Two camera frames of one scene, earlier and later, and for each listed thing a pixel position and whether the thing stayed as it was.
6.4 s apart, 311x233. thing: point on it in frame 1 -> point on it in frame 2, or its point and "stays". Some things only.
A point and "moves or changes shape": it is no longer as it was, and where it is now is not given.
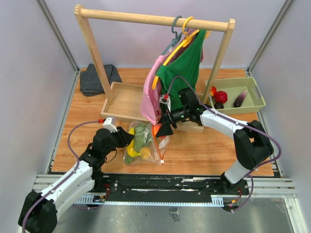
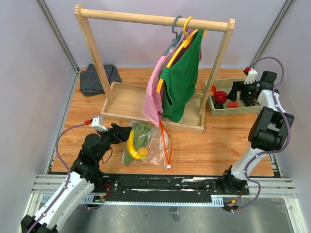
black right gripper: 165,128 -> 238,86
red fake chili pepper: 213,91 stays
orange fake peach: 156,128 -> 233,104
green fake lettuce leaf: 143,133 stays
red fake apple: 221,96 stays
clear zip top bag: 146,148 moves or changes shape
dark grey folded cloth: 90,83 stays
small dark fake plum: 218,105 stays
